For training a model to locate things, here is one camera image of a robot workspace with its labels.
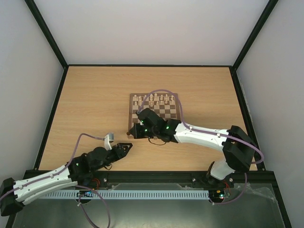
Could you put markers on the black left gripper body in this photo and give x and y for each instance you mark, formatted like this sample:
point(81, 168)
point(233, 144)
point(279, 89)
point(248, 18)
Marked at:
point(98, 167)

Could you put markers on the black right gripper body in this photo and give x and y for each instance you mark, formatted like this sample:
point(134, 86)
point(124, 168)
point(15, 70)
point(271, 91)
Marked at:
point(136, 130)

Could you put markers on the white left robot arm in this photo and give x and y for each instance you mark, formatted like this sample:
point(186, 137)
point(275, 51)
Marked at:
point(15, 194)

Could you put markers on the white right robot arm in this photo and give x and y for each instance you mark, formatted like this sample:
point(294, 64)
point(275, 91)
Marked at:
point(213, 142)

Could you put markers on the wooden chess board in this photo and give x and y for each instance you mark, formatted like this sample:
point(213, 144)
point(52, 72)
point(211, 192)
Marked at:
point(166, 111)

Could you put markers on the clear plastic sheet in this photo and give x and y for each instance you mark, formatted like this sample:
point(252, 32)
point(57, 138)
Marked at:
point(262, 190)

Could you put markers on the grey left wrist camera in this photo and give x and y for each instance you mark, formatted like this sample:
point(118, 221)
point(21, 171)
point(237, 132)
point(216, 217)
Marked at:
point(108, 139)

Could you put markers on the black enclosure frame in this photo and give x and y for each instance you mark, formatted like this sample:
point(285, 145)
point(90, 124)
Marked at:
point(255, 98)

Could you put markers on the white slotted cable duct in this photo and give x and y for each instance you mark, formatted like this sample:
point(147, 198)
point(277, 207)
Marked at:
point(130, 194)

